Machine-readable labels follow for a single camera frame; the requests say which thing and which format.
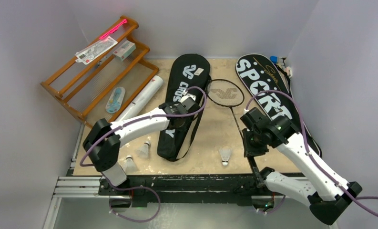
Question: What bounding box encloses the wooden rack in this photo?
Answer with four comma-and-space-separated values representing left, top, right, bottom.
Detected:
41, 16, 159, 127

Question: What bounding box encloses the small teal white box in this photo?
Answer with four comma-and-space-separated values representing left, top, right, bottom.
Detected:
113, 41, 136, 60

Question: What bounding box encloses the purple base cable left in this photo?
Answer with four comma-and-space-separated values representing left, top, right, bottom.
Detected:
109, 186, 162, 223

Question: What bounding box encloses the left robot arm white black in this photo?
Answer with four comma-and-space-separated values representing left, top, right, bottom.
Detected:
82, 97, 205, 195

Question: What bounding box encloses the black CROSSWAY racket bag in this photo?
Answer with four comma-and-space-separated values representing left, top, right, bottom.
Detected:
157, 53, 211, 162

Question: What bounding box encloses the white shuttlecock tube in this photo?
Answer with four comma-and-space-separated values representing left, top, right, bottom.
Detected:
115, 75, 163, 121

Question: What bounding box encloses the right white shuttlecock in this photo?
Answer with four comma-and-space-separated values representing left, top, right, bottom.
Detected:
219, 148, 232, 167

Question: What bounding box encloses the blue white small object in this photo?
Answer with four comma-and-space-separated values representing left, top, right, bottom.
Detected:
269, 56, 286, 64

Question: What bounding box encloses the white shuttlecock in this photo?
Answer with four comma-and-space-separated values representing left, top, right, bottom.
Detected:
123, 155, 138, 173
219, 148, 232, 167
136, 141, 151, 158

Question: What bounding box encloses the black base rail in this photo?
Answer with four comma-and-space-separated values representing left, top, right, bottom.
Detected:
99, 174, 282, 210

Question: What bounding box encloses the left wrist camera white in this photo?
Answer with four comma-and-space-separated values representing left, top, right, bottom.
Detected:
179, 90, 196, 103

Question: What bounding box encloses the light blue blister pack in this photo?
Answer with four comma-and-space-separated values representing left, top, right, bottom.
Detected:
105, 87, 125, 114

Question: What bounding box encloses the black racket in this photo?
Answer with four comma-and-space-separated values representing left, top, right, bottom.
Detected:
206, 79, 266, 188

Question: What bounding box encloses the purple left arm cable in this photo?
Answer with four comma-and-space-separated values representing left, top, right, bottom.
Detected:
79, 86, 208, 190

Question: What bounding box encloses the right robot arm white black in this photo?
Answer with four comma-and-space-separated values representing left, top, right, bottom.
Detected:
240, 108, 362, 225

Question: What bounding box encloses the left white shuttlecock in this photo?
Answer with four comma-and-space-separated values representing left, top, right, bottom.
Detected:
136, 141, 151, 158

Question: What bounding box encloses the flat packaged item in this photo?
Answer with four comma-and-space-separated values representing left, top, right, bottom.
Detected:
75, 36, 118, 65

